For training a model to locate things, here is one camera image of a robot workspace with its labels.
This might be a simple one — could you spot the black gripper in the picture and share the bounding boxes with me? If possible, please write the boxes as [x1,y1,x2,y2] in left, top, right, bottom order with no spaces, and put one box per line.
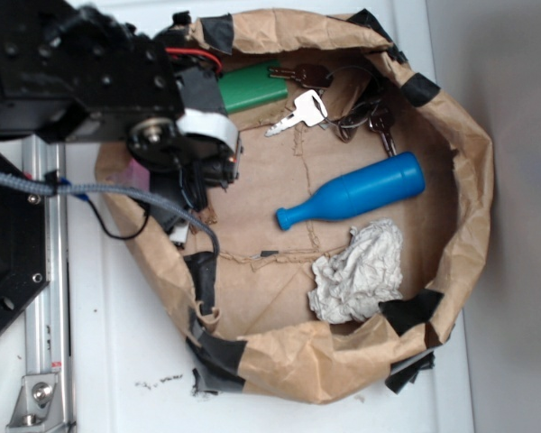
[65,26,244,244]

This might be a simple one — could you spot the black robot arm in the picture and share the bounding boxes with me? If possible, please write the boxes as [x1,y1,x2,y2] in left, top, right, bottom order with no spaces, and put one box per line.
[0,1,241,212]

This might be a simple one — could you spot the green rectangular block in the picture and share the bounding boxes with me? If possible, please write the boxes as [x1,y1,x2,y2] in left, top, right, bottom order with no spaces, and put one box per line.
[218,60,289,114]

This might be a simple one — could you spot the silver key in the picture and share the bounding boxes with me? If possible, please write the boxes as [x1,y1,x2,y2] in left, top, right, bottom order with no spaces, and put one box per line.
[264,90,328,137]

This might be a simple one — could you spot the brown paper bag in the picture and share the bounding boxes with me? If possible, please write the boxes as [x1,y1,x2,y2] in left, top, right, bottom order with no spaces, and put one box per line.
[94,7,495,405]

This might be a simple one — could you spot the crumpled white paper ball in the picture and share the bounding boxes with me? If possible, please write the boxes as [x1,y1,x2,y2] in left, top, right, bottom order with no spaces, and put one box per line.
[307,218,403,325]

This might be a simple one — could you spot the blue plastic bottle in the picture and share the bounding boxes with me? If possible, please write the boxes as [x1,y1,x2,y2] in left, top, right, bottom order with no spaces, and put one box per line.
[276,152,426,230]

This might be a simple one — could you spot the grey braided cable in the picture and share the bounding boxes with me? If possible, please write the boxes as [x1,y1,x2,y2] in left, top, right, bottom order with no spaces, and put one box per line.
[0,167,221,258]

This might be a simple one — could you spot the dark keys on ring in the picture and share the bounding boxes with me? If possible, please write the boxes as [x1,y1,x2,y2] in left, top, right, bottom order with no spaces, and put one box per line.
[270,64,397,157]

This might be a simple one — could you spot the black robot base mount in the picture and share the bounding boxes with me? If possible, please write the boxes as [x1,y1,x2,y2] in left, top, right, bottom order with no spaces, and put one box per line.
[0,185,48,336]

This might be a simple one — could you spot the aluminium extrusion rail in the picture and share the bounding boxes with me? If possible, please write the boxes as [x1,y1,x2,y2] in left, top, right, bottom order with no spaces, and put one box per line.
[5,134,78,433]

